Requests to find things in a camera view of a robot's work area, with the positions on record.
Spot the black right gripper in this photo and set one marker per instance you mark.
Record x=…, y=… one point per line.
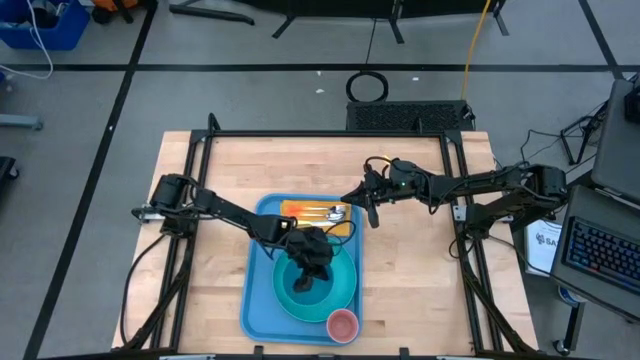
x=385, y=195

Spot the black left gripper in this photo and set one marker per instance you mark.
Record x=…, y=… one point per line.
x=310, y=247

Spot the blue bowl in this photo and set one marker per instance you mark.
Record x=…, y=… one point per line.
x=322, y=295

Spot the teal plate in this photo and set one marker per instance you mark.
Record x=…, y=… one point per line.
x=345, y=285

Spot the pink ribbed cup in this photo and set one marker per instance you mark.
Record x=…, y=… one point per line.
x=343, y=326

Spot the orange cloth napkin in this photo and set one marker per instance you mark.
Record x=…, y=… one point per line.
x=290, y=206

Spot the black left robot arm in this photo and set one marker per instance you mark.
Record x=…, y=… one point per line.
x=225, y=207

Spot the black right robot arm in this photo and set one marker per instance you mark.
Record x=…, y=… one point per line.
x=475, y=182

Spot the blue plastic tray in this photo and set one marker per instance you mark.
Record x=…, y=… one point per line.
x=260, y=300

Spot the black perforated computer case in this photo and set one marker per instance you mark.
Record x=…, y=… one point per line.
x=405, y=116

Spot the white printed box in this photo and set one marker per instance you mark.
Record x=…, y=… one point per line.
x=542, y=245

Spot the black stand with legs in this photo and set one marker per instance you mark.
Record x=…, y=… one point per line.
x=350, y=6

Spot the small black floor stand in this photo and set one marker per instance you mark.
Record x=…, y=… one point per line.
x=564, y=135

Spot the black bar on floor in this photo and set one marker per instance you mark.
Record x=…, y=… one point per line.
x=210, y=14

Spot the grey laptop with lit keyboard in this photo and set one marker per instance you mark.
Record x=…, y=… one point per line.
x=600, y=250

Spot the orange and black bag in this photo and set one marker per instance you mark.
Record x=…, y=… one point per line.
x=112, y=5

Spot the black caster base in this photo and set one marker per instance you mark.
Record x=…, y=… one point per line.
x=7, y=170

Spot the grey metal foot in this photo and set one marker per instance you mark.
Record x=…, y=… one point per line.
x=20, y=121

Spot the blue plastic bin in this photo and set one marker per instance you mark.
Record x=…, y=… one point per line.
x=65, y=35

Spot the black metal table frame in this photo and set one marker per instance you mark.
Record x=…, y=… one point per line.
x=325, y=134

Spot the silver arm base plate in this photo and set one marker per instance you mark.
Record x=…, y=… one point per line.
x=459, y=212
x=147, y=214

